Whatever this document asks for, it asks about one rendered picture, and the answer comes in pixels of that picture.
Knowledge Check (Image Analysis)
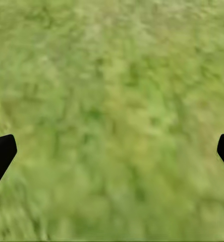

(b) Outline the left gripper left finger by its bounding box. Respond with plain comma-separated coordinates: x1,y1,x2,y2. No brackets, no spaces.
0,134,17,180

